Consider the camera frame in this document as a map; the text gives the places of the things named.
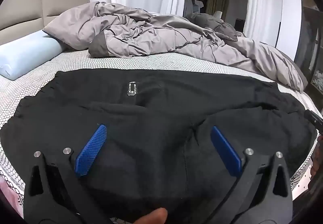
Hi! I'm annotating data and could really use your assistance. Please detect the dark glossy screen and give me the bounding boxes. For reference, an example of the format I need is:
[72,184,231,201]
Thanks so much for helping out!
[294,5,323,93]

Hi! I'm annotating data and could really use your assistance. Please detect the pink cloth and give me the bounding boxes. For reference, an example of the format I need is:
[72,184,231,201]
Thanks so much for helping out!
[0,176,24,214]

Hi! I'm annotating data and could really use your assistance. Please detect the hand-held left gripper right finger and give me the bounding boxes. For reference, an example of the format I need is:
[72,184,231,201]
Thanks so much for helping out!
[207,125,294,224]

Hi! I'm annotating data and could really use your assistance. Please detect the light blue pillow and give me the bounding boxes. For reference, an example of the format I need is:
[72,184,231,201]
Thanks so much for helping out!
[0,31,67,81]

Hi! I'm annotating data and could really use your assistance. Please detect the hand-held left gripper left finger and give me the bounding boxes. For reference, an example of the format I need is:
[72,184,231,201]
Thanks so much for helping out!
[23,124,111,224]

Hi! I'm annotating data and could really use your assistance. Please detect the person's right hand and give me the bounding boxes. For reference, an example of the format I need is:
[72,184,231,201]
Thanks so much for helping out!
[310,149,323,190]

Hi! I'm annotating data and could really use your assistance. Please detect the grey duvet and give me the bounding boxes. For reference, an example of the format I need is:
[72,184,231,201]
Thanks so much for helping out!
[43,2,308,93]

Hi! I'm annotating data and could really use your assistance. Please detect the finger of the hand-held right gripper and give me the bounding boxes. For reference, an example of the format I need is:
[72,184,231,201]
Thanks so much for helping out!
[304,110,323,136]

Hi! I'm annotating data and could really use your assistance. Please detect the person's left hand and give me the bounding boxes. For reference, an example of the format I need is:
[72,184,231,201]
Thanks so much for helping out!
[134,207,168,224]

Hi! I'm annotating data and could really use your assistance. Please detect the black pants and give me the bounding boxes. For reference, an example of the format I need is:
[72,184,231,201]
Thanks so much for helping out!
[0,69,317,224]

